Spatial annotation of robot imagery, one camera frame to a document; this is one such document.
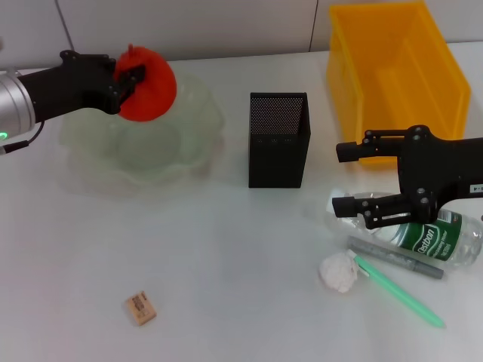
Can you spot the clear water bottle green label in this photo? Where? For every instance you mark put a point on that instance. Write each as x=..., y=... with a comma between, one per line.
x=426, y=237

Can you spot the white paper ball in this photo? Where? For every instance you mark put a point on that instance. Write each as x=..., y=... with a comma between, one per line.
x=337, y=273

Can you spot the grey marker pen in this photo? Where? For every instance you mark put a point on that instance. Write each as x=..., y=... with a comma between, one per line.
x=400, y=259

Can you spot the beige eraser block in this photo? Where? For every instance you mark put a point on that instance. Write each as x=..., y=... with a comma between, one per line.
x=141, y=307

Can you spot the black mesh pen holder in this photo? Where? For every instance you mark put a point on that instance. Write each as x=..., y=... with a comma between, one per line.
x=277, y=151

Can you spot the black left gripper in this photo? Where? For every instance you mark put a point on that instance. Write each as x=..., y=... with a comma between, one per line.
x=68, y=90

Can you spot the yellow plastic bin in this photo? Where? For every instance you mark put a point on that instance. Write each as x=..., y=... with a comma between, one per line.
x=400, y=75

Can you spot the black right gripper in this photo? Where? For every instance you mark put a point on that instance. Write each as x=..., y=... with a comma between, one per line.
x=445, y=169

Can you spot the clear green glass fruit plate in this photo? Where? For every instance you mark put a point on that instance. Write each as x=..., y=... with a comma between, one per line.
x=151, y=151

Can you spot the mint green pen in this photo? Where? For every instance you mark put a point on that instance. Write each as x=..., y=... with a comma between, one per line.
x=400, y=294

